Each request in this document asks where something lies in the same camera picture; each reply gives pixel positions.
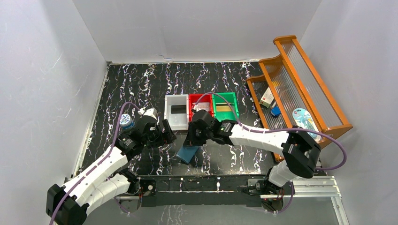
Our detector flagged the orange wooden shelf rack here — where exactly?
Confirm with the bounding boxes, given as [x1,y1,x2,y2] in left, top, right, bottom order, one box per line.
[246,35,353,163]

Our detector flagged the black card in white bin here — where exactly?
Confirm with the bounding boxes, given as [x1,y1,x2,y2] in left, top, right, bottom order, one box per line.
[170,105,186,114]

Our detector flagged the blue round tape tin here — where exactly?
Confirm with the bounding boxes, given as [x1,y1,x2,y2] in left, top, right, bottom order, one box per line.
[119,113,134,129]

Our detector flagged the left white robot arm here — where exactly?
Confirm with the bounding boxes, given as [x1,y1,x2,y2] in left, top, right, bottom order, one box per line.
[46,108,176,225]

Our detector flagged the green plastic bin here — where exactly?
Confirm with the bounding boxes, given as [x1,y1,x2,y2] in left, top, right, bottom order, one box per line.
[212,92,239,121]

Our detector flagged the small red white box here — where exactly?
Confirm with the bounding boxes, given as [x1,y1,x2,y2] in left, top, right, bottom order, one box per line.
[259,87,275,108]

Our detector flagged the small blue object on shelf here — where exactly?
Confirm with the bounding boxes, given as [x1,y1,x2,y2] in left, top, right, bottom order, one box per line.
[270,106,281,117]

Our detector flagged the aluminium rail frame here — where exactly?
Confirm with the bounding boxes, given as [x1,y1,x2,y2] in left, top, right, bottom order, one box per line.
[111,176,347,224]

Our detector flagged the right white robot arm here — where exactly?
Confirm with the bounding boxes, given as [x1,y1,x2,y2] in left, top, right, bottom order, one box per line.
[183,110,321,194]

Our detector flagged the white plastic bin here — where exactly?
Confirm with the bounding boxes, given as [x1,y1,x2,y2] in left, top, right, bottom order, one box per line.
[164,94,189,131]

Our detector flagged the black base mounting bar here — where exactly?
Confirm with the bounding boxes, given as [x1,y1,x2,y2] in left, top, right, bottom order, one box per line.
[139,175,281,207]

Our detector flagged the gold card in green bin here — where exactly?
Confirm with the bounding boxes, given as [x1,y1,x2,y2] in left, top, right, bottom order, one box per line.
[215,104,234,112]

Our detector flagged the blue card holder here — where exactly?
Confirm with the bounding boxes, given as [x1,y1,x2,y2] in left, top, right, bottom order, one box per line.
[176,146,199,165]

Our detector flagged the blue blister pack toy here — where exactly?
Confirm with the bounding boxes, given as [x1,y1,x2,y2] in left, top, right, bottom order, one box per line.
[292,108,319,132]

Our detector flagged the red plastic bin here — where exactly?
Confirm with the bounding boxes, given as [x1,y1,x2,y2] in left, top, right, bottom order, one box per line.
[188,94,214,122]

